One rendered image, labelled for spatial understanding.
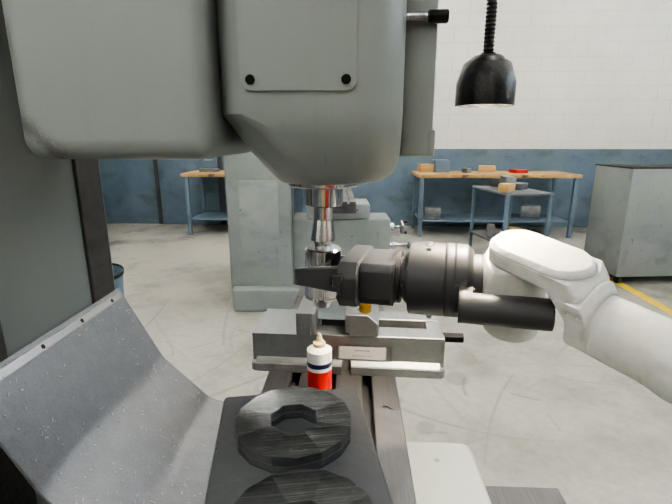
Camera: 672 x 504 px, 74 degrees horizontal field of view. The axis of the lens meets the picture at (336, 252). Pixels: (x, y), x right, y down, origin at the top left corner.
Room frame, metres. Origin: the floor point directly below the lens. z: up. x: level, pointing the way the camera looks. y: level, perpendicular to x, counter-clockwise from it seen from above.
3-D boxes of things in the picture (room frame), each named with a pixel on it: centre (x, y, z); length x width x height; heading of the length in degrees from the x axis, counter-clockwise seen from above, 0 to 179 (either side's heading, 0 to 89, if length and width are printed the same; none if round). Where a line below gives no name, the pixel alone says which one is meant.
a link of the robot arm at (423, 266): (0.53, -0.07, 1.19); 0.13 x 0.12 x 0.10; 165
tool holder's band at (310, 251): (0.55, 0.02, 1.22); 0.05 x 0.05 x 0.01
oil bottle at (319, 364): (0.65, 0.03, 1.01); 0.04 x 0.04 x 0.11
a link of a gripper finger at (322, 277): (0.52, 0.02, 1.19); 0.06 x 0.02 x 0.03; 75
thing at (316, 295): (0.55, 0.02, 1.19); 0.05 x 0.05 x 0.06
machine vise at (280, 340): (0.79, -0.02, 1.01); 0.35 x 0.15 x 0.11; 85
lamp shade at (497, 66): (0.59, -0.19, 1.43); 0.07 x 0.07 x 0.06
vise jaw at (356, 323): (0.79, -0.05, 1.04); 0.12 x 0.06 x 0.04; 175
